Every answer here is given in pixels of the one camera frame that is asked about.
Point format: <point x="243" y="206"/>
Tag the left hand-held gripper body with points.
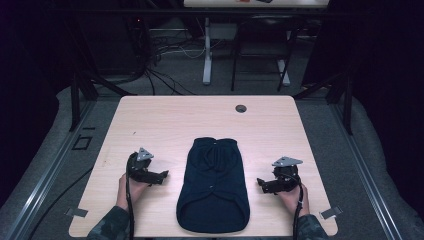
<point x="139" y="166"/>

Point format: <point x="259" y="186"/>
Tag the white desk leg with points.
<point x="207" y="50"/>

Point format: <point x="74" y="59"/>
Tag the dark blue garment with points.
<point x="213" y="186"/>

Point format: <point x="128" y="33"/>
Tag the black metal frame post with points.
<point x="347" y="103"/>
<point x="75" y="100"/>

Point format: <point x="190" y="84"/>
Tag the aluminium floor rail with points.
<point x="46" y="173"/>
<point x="363" y="170"/>

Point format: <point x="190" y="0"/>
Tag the person's left hand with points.
<point x="133" y="193"/>

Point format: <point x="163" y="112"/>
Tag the black chair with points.
<point x="263" y="43"/>

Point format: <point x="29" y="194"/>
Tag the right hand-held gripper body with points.
<point x="286" y="176"/>

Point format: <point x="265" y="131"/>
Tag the person's right hand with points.
<point x="292" y="200"/>

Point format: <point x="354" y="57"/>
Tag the grey tape strip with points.
<point x="331" y="212"/>
<point x="77" y="212"/>

